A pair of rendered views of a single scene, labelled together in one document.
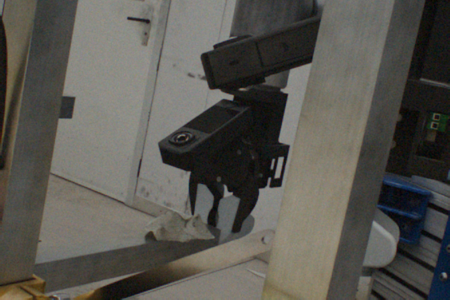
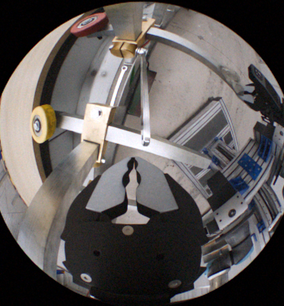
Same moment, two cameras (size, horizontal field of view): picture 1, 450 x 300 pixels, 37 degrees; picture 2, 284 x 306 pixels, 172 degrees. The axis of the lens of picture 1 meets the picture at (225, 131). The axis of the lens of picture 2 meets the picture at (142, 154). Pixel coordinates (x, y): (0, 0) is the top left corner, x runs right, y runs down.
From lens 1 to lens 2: 0.45 m
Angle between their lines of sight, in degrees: 89
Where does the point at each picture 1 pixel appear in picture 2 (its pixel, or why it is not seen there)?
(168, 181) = not seen: hidden behind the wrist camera
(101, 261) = (192, 52)
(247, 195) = (254, 106)
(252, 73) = not seen: outside the picture
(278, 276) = (54, 173)
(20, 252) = (125, 34)
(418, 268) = (252, 153)
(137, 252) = (210, 64)
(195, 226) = (236, 85)
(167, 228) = (229, 74)
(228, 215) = (248, 98)
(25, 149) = (112, 9)
